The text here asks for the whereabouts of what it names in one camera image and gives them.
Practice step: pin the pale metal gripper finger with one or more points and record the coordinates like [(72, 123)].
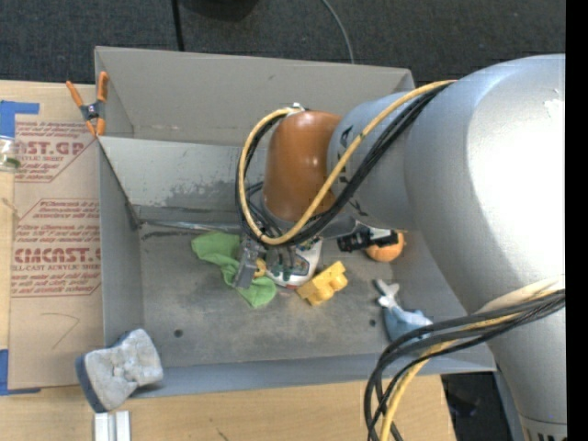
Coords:
[(244, 273)]

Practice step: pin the green cloth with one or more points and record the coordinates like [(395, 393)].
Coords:
[(216, 248)]

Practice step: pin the grey metal bin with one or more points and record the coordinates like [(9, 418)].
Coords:
[(202, 310)]

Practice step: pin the white printed cup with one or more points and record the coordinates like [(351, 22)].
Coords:
[(307, 260)]

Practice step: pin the yellow toy block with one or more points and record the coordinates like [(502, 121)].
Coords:
[(321, 285)]

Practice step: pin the orange fruit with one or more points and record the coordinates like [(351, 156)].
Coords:
[(388, 252)]

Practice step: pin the grey and blue sponge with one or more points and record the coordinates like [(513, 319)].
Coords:
[(121, 368)]

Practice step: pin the blue and white toy shark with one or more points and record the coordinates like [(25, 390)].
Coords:
[(404, 320)]

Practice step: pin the brown cardboard board red print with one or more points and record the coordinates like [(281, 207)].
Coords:
[(55, 228)]

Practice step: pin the clear glass thing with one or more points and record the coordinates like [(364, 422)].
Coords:
[(7, 154)]

